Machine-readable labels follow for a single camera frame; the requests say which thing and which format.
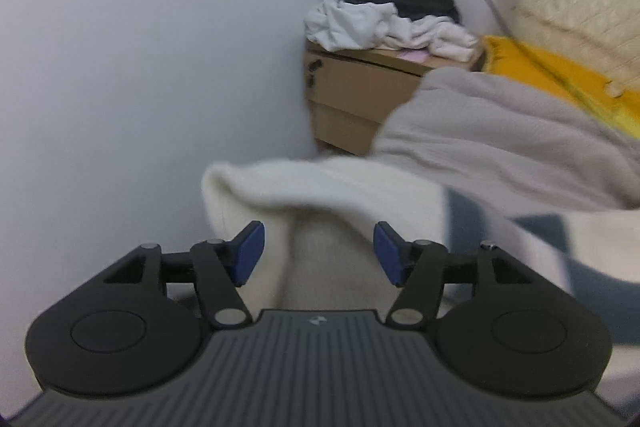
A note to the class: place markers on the grey bed blanket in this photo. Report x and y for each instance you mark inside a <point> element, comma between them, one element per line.
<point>500,132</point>

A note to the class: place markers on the white clothes pile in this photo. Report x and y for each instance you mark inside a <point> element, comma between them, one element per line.
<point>350,24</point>

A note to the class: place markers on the light wooden nightstand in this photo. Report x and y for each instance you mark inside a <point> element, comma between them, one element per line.
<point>350,97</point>

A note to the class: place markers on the pink paper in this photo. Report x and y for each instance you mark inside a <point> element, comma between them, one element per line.
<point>412,55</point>

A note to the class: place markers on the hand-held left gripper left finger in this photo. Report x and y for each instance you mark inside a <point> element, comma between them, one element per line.
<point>250,252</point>

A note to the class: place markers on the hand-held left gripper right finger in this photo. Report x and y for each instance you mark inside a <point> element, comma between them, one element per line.
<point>387,252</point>

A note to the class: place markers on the yellow pillow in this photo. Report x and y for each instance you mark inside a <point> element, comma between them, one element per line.
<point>550,67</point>

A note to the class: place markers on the white and blue blanket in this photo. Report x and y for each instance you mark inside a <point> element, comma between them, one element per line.
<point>325,187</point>

